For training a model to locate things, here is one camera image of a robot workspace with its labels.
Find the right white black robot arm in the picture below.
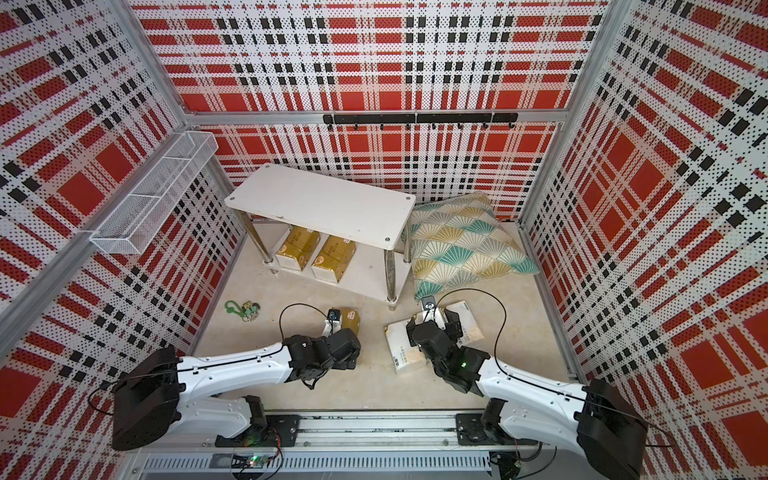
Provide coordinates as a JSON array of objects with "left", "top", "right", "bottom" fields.
[{"left": 406, "top": 316, "right": 649, "bottom": 479}]

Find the green gold patterned cushion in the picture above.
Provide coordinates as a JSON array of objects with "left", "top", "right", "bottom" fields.
[{"left": 408, "top": 193, "right": 539, "bottom": 301}]

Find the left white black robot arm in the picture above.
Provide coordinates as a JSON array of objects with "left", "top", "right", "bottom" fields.
[{"left": 111, "top": 328, "right": 361, "bottom": 451}]

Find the white wire mesh basket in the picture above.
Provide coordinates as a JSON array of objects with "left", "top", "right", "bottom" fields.
[{"left": 90, "top": 130, "right": 217, "bottom": 255}]

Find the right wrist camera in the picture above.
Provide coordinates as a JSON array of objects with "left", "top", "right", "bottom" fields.
[{"left": 420, "top": 295, "right": 437, "bottom": 312}]

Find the gold tissue pack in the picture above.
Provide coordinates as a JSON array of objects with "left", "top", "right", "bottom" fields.
[
  {"left": 311, "top": 236, "right": 357, "bottom": 284},
  {"left": 331, "top": 307, "right": 361, "bottom": 335},
  {"left": 276, "top": 226, "right": 320, "bottom": 271}
]

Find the green figure keychain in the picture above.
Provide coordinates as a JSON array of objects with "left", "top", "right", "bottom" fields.
[{"left": 224, "top": 300, "right": 261, "bottom": 322}]

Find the white two-tier shelf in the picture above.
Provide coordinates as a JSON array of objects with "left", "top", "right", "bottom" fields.
[{"left": 225, "top": 164, "right": 415, "bottom": 309}]

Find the black wall hook rail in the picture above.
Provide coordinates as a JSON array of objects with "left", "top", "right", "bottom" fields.
[{"left": 323, "top": 112, "right": 519, "bottom": 128}]

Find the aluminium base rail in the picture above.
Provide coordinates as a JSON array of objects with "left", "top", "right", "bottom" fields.
[{"left": 118, "top": 410, "right": 504, "bottom": 479}]

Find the green circuit board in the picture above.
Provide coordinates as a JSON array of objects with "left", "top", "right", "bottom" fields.
[{"left": 231, "top": 454, "right": 273, "bottom": 471}]

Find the white tissue pack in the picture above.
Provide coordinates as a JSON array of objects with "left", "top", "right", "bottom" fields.
[
  {"left": 416, "top": 307, "right": 445, "bottom": 330},
  {"left": 448, "top": 301, "right": 485, "bottom": 347},
  {"left": 384, "top": 320, "right": 427, "bottom": 375}
]

